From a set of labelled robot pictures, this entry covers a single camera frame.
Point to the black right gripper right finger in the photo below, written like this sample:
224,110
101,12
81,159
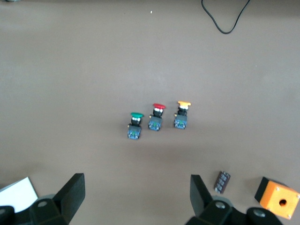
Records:
201,201

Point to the orange box with black base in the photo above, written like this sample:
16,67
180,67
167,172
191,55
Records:
281,194

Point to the green mushroom push button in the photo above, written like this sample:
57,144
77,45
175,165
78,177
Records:
134,131

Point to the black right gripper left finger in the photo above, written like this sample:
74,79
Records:
68,199

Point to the yellow mushroom push button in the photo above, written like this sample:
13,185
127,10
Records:
181,122

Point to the white drawer cabinet shell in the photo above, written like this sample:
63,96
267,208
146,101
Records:
16,194

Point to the small black terminal block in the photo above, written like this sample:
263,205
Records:
222,182

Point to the red mushroom push button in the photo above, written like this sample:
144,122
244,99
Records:
155,123

